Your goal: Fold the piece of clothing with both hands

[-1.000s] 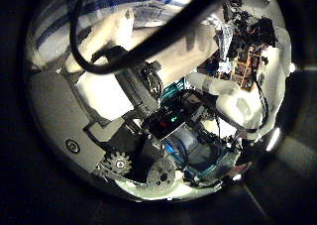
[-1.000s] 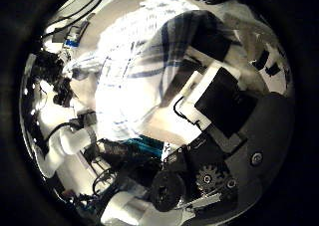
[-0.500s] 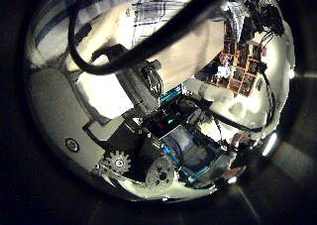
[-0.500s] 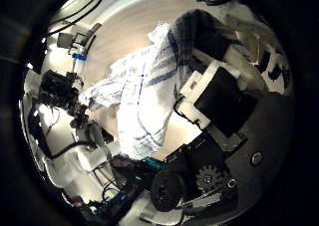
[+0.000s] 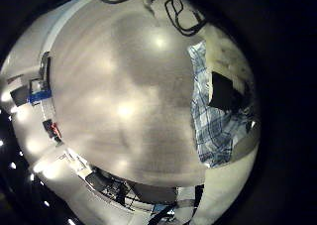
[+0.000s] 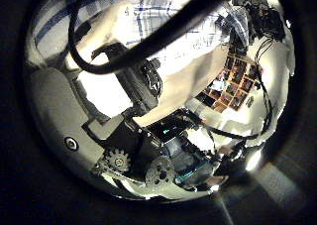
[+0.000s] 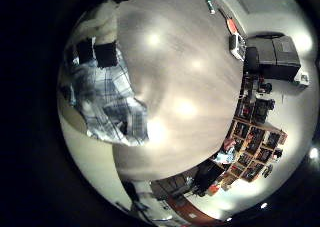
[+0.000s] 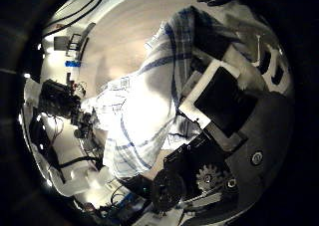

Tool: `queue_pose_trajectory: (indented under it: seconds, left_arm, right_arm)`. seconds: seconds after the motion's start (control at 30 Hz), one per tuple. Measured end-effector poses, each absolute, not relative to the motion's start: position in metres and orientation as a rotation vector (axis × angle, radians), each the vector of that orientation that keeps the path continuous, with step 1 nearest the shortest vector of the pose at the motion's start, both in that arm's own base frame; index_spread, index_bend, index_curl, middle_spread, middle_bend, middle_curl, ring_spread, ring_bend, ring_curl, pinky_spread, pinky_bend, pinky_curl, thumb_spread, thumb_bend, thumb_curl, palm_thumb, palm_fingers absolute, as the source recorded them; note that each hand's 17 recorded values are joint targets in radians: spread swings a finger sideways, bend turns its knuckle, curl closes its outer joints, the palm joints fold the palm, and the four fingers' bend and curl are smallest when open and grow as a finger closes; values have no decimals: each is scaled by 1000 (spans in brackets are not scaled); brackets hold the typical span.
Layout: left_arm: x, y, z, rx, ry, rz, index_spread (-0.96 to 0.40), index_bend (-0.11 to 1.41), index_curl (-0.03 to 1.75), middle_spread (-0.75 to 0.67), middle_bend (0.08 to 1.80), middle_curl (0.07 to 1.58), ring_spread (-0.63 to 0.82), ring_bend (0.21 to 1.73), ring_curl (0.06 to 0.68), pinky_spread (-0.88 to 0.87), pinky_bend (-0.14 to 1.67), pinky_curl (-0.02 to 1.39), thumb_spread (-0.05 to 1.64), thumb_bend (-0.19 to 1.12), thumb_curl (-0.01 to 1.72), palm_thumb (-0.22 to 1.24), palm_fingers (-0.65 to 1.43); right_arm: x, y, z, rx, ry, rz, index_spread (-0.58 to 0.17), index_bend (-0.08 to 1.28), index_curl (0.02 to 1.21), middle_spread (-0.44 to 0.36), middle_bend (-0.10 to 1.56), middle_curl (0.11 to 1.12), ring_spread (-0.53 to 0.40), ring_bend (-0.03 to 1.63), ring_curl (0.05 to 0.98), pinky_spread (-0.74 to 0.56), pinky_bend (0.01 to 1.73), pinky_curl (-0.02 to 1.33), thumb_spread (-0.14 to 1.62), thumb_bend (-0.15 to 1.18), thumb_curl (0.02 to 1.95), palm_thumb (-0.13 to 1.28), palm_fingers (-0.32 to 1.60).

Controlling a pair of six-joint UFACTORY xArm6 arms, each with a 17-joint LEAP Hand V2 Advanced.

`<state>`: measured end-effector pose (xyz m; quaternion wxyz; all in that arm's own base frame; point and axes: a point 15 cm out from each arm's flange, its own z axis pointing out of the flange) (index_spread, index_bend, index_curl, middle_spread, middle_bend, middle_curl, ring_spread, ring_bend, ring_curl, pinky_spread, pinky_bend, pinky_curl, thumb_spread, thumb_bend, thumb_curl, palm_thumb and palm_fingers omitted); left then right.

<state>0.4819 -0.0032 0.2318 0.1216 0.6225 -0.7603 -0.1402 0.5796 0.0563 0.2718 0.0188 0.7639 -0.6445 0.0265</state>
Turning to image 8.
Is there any black cable loop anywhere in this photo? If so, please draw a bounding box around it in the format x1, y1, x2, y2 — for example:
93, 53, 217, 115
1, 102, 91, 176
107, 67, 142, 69
43, 0, 107, 36

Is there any blue white plaid shirt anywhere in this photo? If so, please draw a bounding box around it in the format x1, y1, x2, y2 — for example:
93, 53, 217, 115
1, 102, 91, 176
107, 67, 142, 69
81, 6, 203, 180

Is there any blue tape strip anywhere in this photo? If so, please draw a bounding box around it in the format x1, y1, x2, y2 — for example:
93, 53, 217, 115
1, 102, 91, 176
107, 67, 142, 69
65, 60, 82, 69

